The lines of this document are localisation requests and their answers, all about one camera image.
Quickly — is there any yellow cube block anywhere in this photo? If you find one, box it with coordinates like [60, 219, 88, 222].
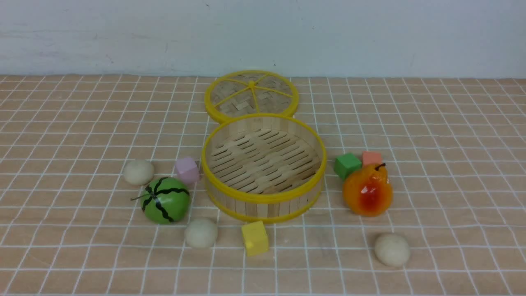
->
[241, 221, 269, 257]

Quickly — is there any bamboo steamer tray yellow rim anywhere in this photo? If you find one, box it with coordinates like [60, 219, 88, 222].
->
[201, 113, 328, 223]

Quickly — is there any checked orange tablecloth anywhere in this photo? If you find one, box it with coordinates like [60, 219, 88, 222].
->
[0, 75, 526, 296]

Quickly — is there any white bun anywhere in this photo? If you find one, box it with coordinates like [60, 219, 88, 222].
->
[374, 233, 410, 268]
[123, 160, 155, 186]
[185, 218, 219, 248]

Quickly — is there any green cube block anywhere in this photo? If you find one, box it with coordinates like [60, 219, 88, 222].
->
[333, 153, 362, 180]

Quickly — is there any orange toy pear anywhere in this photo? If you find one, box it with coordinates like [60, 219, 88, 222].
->
[342, 163, 393, 217]

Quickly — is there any green toy watermelon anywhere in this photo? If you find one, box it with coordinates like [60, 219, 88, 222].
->
[130, 176, 190, 224]

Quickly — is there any bamboo steamer lid yellow rim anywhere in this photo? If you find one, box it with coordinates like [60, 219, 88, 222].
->
[203, 70, 299, 123]

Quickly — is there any salmon cube block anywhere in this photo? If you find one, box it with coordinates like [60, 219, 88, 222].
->
[361, 150, 383, 167]

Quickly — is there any pink cube block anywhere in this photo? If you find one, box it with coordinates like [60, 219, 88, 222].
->
[175, 157, 200, 184]

